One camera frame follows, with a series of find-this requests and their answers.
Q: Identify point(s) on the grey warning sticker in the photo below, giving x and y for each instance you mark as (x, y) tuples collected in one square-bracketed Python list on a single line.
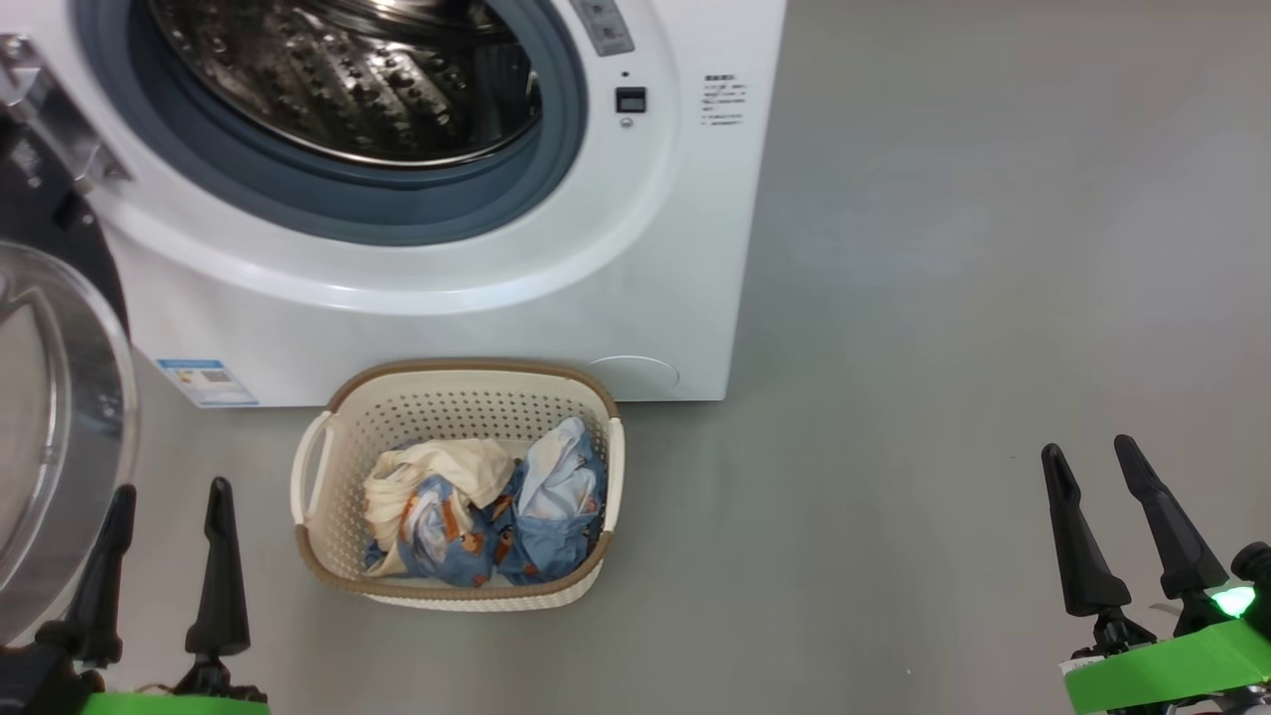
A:
[(603, 25)]

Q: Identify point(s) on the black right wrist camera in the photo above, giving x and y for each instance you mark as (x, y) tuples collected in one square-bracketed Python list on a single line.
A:
[(1256, 566)]

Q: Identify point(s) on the washing machine glass door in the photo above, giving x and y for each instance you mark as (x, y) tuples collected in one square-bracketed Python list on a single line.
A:
[(60, 447)]

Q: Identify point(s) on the round white filter cover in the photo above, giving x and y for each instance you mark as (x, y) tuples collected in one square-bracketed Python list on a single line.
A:
[(635, 374)]

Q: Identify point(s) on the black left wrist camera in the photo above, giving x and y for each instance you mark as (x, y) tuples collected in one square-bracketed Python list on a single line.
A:
[(35, 685)]

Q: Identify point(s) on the stainless steel washing machine drum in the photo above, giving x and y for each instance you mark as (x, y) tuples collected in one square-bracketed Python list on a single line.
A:
[(348, 89)]

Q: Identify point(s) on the cream laundry basket brown rim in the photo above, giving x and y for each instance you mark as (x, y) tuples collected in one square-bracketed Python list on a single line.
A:
[(447, 402)]

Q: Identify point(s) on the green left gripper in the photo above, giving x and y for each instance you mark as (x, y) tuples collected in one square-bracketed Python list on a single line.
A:
[(179, 706)]

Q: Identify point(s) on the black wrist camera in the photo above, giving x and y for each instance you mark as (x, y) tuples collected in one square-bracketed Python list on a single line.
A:
[(35, 685), (1256, 566)]

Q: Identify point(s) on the grey rubber door gasket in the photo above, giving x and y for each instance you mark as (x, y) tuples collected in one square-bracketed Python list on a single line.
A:
[(447, 214)]

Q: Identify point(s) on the white front-load washing machine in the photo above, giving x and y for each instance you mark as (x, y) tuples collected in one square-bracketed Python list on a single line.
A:
[(645, 298)]

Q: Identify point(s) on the small printed text sticker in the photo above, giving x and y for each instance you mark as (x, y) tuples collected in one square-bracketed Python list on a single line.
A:
[(724, 99)]

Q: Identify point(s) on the blue printed garment pale lining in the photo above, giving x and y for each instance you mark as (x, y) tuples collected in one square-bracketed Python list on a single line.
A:
[(556, 536)]

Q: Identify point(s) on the blue energy label sticker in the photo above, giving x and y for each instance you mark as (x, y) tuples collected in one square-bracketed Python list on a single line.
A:
[(207, 383)]

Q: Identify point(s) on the black square door latch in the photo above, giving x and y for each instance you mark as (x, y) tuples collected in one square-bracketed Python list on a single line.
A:
[(631, 99)]

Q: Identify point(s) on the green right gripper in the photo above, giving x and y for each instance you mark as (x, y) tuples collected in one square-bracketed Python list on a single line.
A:
[(1162, 675)]

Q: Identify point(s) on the blue printed garment cream lining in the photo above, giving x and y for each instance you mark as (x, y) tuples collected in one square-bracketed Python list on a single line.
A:
[(437, 467)]

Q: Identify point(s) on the metal door hinge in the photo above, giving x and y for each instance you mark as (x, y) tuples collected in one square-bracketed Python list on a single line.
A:
[(60, 119)]

